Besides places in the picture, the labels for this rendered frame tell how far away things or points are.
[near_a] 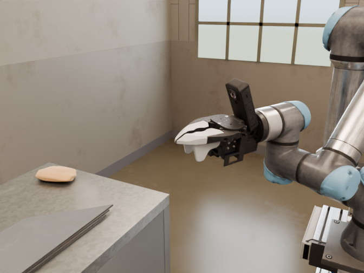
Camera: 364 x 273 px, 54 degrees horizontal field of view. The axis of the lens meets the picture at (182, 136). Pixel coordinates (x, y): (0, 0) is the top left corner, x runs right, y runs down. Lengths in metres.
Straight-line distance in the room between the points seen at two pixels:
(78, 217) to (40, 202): 0.21
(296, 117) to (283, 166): 0.11
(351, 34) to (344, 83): 0.13
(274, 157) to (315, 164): 0.10
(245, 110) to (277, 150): 0.18
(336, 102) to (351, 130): 0.23
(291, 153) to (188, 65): 3.73
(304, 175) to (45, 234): 0.72
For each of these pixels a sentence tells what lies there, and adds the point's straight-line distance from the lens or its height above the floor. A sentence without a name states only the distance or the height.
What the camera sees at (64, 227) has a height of 1.07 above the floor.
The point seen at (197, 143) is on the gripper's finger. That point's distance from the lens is 0.65.
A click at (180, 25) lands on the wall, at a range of 4.53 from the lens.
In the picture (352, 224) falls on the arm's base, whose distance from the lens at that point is 1.12.
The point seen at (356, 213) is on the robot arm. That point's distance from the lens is 1.09.
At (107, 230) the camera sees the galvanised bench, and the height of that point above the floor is 1.05.
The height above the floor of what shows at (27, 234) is 1.07.
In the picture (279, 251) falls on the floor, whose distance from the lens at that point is 2.82.
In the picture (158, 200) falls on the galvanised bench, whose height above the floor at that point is 1.05.
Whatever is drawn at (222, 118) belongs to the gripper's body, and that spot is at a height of 1.47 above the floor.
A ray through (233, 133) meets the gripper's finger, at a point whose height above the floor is 1.46.
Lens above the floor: 1.68
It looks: 20 degrees down
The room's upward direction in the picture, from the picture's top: straight up
